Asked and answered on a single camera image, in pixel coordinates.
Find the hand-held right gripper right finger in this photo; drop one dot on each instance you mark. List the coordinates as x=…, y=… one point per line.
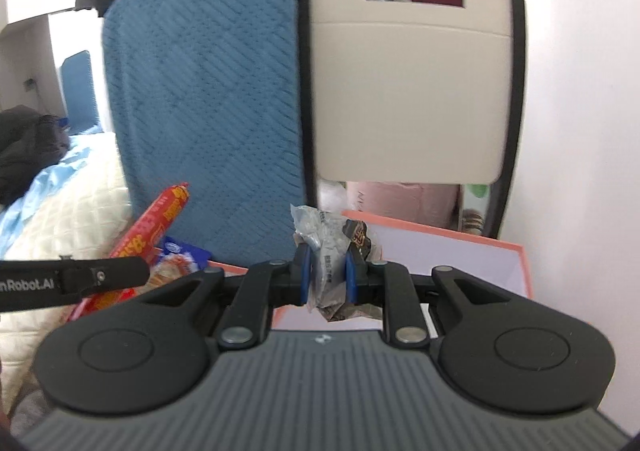
x=351, y=281

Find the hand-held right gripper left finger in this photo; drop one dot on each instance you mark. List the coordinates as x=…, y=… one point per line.
x=306, y=281

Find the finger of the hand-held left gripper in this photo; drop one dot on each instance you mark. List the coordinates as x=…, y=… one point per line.
x=115, y=273

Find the long red sausage packet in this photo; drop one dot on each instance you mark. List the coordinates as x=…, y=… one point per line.
x=165, y=216

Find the white box lid pink rim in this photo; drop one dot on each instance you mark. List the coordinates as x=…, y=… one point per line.
x=227, y=267

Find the white box with pink rim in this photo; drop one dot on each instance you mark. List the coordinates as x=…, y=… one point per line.
x=450, y=256

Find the blue snack packet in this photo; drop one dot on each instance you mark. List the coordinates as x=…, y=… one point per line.
x=176, y=255

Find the cream quilted blanket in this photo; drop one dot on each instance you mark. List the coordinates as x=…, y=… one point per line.
x=75, y=211

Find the light blue bedsheet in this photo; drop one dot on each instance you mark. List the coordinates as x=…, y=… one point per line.
x=50, y=181

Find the black clothing pile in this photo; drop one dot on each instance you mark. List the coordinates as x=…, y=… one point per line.
x=27, y=151

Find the green and white box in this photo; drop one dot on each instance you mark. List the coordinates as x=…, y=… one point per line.
x=475, y=221

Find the white cabinet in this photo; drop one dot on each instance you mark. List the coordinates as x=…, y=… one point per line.
x=30, y=46

